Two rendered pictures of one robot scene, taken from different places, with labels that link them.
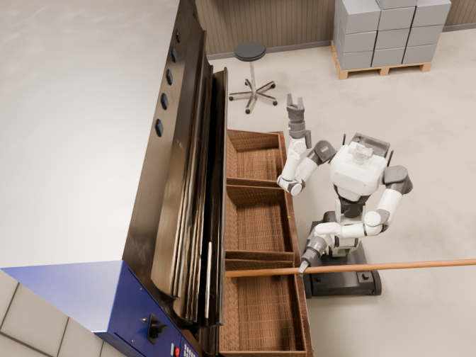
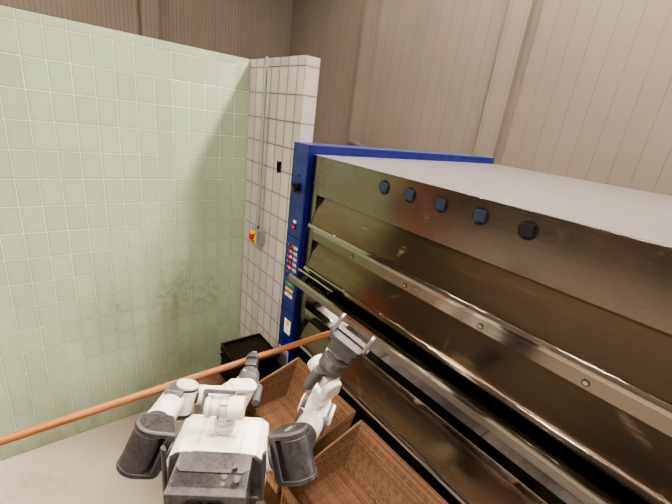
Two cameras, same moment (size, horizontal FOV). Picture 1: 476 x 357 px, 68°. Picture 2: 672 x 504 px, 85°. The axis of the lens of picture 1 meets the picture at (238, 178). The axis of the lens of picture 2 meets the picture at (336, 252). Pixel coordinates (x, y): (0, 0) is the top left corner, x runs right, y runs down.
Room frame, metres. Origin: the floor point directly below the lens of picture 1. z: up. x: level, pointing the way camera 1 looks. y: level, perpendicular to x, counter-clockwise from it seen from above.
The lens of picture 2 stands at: (1.96, -1.11, 2.30)
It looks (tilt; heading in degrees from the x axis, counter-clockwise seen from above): 20 degrees down; 132
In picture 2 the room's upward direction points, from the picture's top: 7 degrees clockwise
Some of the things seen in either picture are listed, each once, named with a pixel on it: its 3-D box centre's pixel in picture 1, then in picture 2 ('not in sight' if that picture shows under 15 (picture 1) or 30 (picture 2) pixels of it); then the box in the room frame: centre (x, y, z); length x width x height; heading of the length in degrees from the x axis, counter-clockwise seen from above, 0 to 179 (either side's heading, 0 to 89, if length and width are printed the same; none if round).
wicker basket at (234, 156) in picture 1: (253, 160); not in sight; (1.97, -0.15, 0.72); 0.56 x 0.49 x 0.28; 172
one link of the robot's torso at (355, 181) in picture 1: (359, 170); (218, 479); (1.24, -0.69, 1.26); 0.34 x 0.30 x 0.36; 47
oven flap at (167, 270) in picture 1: (183, 109); (447, 269); (1.38, 0.20, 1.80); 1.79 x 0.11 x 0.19; 172
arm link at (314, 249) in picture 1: (312, 255); (249, 371); (0.81, -0.30, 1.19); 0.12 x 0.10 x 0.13; 137
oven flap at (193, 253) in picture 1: (195, 146); (433, 327); (1.38, 0.20, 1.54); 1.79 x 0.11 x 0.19; 172
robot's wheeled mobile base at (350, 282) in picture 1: (336, 251); not in sight; (1.30, -0.68, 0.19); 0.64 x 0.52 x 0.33; 172
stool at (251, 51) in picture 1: (250, 75); not in sight; (3.72, -0.38, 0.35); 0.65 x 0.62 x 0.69; 172
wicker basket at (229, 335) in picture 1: (260, 307); (289, 415); (0.77, 0.01, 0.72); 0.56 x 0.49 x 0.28; 174
